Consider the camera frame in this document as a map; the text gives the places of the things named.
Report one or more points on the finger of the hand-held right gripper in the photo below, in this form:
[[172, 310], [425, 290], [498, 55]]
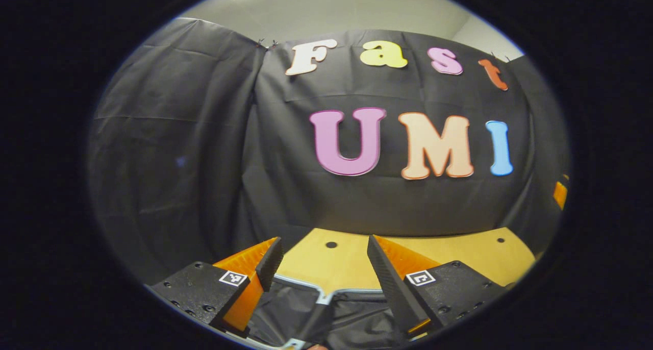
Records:
[[560, 194]]

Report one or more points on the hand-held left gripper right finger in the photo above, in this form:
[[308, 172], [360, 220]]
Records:
[[393, 289]]

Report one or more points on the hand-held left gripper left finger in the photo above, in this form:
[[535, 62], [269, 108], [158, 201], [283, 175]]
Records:
[[270, 263]]

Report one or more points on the black backdrop cloth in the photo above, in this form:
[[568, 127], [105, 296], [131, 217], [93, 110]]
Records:
[[178, 135]]

